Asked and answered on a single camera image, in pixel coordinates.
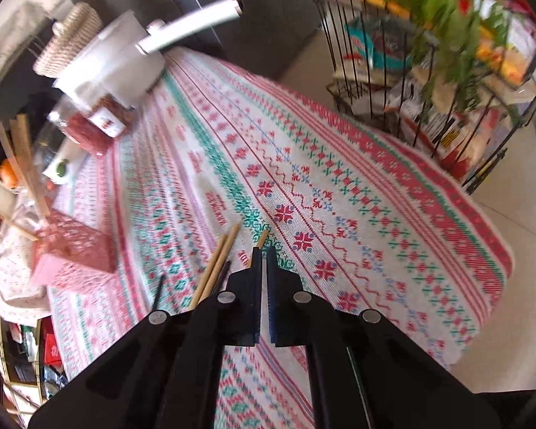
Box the black chopstick gold tip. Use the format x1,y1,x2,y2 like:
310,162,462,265
151,274,166,312

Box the wooden chopstick long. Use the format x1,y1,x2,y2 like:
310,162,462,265
189,235,227,310

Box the pink perforated utensil holder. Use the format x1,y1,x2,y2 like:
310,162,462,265
31,209,117,295

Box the patterned knit tablecloth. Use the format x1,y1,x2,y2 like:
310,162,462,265
49,48,513,428

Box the orange mandarin fruit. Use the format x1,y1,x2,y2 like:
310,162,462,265
0,159,19,190

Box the small labelled spice jar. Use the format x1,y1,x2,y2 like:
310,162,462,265
87,94,136,138

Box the jar of red goji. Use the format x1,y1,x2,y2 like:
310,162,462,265
47,95,112,157

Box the woven basket lid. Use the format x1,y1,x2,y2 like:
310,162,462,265
33,2,102,79

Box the green leafy vegetables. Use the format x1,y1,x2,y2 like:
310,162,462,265
386,0,508,112

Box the white pot with handle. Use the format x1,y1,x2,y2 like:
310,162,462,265
54,0,242,109

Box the black wire storage rack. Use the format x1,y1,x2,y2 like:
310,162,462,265
313,0,536,192

